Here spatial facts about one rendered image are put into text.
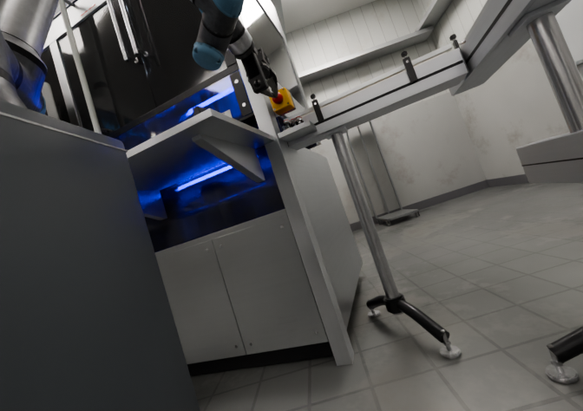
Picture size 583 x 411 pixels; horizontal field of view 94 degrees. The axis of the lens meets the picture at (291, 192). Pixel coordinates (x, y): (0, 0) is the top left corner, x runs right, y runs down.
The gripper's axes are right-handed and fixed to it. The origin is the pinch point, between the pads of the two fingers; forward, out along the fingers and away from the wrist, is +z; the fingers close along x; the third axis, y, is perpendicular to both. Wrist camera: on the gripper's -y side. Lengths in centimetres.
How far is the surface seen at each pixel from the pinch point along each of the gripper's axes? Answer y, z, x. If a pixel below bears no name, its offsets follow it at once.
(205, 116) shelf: -26.3, -26.2, 8.8
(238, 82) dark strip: 14.7, -1.2, 13.7
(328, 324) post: -74, 40, 9
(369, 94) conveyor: -1.0, 18.1, -30.8
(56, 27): 80, -32, 99
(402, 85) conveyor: -2.5, 18.7, -42.4
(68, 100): 46, -15, 104
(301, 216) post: -37.6, 23.2, 6.2
